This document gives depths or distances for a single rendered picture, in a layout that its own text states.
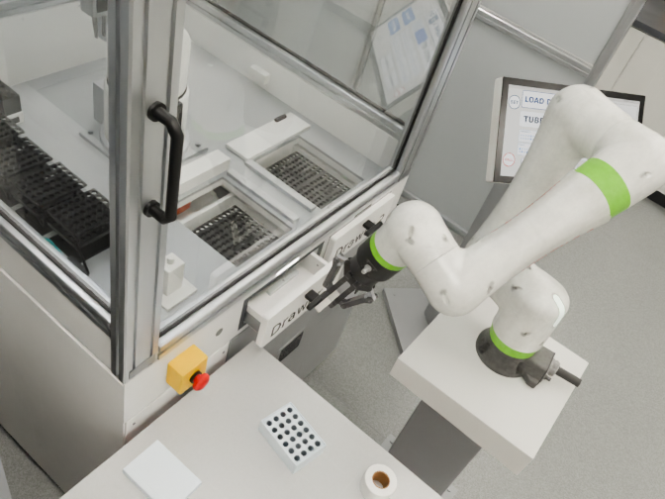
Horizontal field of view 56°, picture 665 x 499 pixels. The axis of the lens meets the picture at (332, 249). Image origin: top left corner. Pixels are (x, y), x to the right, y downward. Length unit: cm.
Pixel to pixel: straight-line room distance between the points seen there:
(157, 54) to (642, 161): 87
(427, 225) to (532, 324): 45
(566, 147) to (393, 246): 43
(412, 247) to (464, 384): 50
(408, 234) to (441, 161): 203
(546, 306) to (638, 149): 40
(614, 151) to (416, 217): 39
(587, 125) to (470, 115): 170
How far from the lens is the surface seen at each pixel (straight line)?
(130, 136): 82
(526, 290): 147
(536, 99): 203
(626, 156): 127
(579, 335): 315
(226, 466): 138
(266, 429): 138
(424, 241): 114
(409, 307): 275
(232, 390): 146
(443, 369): 155
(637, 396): 310
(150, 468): 135
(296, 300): 144
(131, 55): 76
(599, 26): 271
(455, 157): 311
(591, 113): 134
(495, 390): 158
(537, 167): 141
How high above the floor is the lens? 200
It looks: 43 degrees down
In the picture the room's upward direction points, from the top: 19 degrees clockwise
